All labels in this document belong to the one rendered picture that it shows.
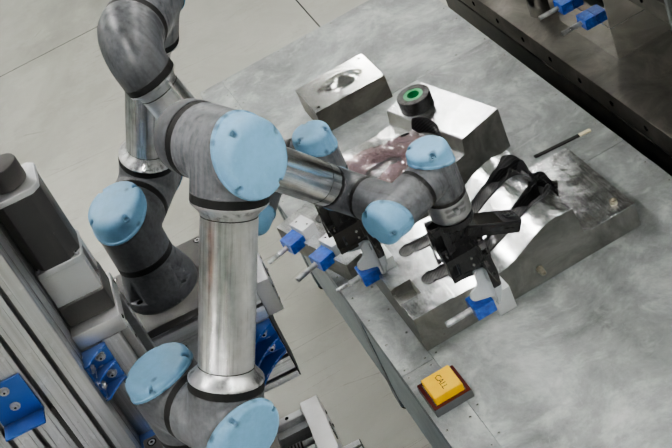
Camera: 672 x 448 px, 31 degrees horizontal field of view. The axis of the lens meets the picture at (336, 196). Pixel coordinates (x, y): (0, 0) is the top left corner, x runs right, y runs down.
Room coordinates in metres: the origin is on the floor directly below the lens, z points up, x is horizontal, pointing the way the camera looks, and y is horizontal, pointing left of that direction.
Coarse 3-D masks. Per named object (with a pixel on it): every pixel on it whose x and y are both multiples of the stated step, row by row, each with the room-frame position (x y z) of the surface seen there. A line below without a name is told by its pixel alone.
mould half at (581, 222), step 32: (544, 160) 2.08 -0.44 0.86; (576, 160) 2.03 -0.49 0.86; (512, 192) 1.93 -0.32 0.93; (576, 192) 1.93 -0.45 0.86; (608, 192) 1.89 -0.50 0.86; (416, 224) 2.03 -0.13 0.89; (544, 224) 1.80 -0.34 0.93; (576, 224) 1.81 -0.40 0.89; (608, 224) 1.82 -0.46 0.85; (640, 224) 1.83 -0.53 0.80; (416, 256) 1.93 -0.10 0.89; (512, 256) 1.80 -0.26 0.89; (544, 256) 1.80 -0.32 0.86; (576, 256) 1.81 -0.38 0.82; (384, 288) 1.92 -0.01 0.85; (448, 288) 1.80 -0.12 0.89; (512, 288) 1.79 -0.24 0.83; (416, 320) 1.76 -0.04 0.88
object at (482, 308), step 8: (504, 288) 1.66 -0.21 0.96; (504, 296) 1.66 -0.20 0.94; (512, 296) 1.66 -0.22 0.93; (472, 304) 1.67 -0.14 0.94; (480, 304) 1.66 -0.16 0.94; (488, 304) 1.65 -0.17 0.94; (496, 304) 1.65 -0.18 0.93; (504, 304) 1.66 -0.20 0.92; (512, 304) 1.66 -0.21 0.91; (464, 312) 1.67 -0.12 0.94; (472, 312) 1.67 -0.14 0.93; (480, 312) 1.65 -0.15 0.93; (488, 312) 1.65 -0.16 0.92; (504, 312) 1.65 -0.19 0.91; (448, 320) 1.67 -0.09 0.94; (456, 320) 1.66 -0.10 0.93
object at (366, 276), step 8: (384, 248) 1.96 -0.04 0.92; (392, 256) 1.93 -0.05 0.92; (392, 264) 1.93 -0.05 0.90; (360, 272) 1.94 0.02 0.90; (368, 272) 1.93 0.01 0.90; (376, 272) 1.93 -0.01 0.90; (352, 280) 1.94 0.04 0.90; (368, 280) 1.92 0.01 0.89; (376, 280) 1.92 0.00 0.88; (344, 288) 1.93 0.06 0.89
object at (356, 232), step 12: (324, 216) 1.94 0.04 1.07; (336, 216) 1.93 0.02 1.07; (348, 216) 1.93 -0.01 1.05; (324, 228) 1.97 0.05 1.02; (336, 228) 1.92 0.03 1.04; (348, 228) 1.91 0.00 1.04; (360, 228) 1.92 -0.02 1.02; (336, 240) 1.91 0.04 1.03; (348, 240) 1.91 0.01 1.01; (360, 240) 1.92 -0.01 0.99
